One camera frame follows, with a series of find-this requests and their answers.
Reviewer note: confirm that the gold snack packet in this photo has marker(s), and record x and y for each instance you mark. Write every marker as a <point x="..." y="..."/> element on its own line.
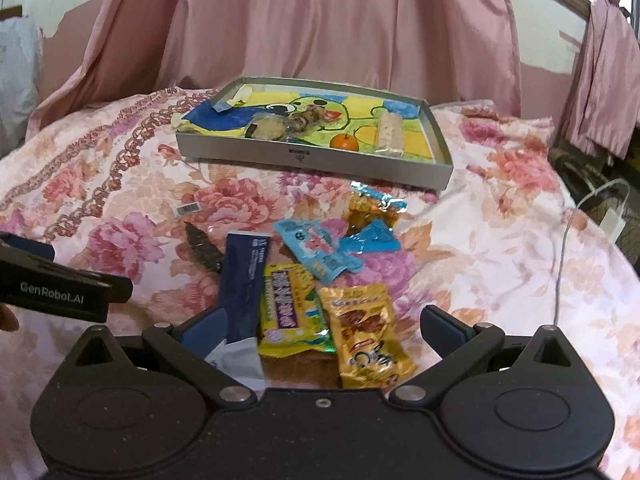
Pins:
<point x="365" y="330"/>

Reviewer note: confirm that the small plain blue packet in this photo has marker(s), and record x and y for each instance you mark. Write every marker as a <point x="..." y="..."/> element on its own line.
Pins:
<point x="372" y="240"/>

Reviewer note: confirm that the grey shallow box tray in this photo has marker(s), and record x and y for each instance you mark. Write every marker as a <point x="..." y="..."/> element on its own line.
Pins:
<point x="240" y="152"/>

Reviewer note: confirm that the dark leaf-shaped snack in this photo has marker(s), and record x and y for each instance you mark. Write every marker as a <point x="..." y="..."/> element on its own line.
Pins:
<point x="202" y="250"/>

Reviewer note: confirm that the white plastic bag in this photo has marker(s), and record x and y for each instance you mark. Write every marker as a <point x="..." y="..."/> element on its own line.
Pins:
<point x="15" y="85"/>

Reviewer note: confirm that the narrow pink curtain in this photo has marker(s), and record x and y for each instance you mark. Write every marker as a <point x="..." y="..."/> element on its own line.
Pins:
<point x="605" y="60"/>

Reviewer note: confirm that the orange pickle snack packet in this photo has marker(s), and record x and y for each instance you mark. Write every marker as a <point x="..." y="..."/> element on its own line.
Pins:
<point x="367" y="210"/>

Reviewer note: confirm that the dark blue stick packet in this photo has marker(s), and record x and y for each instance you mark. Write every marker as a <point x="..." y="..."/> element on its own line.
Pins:
<point x="245" y="280"/>

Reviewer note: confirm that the orange mandarin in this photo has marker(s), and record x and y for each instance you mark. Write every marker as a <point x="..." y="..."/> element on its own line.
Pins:
<point x="345" y="141"/>

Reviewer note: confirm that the round cookie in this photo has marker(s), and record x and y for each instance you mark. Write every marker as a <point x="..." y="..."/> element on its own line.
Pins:
<point x="265" y="129"/>

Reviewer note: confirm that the person's left hand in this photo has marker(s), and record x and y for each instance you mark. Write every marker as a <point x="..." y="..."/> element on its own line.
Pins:
<point x="7" y="319"/>

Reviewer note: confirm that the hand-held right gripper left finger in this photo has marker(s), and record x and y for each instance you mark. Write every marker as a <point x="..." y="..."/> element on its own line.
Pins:
<point x="205" y="332"/>

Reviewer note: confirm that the dark quilted bag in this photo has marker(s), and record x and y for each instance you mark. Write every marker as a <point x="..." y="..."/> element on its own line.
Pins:
<point x="575" y="180"/>

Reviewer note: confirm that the large pink curtain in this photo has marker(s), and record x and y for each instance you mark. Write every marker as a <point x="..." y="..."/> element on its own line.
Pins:
<point x="325" y="20"/>

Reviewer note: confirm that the white nougat bar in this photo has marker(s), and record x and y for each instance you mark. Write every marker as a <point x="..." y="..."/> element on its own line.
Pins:
<point x="389" y="135"/>

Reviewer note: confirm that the white charger adapter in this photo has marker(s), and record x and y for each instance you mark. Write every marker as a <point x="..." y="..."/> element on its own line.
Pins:
<point x="612" y="227"/>

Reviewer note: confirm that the yellow green snack packet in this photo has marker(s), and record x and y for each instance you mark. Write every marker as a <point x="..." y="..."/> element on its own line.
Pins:
<point x="290" y="310"/>

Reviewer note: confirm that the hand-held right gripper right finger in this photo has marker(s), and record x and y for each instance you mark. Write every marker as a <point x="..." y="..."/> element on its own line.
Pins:
<point x="440" y="332"/>

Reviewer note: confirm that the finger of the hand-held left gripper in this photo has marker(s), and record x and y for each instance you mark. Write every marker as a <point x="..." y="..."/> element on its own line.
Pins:
<point x="30" y="249"/>
<point x="120" y="290"/>

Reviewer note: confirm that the floral blanket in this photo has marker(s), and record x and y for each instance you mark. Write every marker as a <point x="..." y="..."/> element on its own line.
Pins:
<point x="500" y="240"/>

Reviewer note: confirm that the light blue cartoon packet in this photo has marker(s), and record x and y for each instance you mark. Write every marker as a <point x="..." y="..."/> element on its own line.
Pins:
<point x="310" y="242"/>

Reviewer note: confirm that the clear nut snack pack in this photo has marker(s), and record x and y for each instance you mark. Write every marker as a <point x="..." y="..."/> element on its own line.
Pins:
<point x="310" y="117"/>

